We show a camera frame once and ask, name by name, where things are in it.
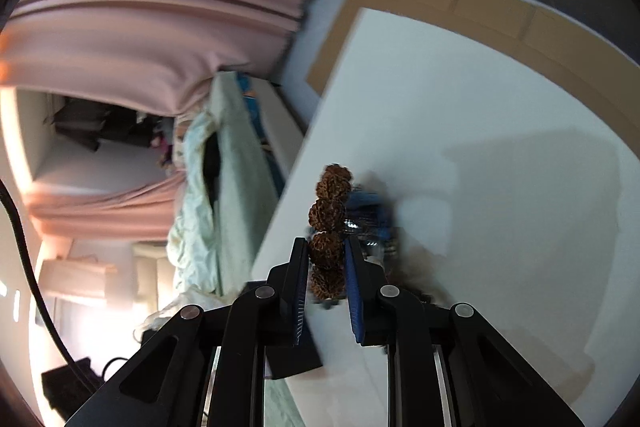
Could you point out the pink curtain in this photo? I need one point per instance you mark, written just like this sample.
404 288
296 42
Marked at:
156 56

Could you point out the white table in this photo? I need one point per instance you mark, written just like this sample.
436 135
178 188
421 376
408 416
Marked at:
508 195

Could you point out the dark hanging clothes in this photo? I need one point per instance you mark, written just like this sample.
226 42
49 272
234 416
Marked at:
89 124

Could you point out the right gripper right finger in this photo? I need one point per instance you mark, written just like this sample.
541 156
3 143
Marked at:
368 310

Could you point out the flattened cardboard sheet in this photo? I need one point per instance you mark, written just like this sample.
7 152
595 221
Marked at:
577 59

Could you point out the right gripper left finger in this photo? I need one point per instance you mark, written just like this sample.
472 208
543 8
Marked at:
290 347

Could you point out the green bed quilt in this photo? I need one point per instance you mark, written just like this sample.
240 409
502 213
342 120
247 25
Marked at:
233 184

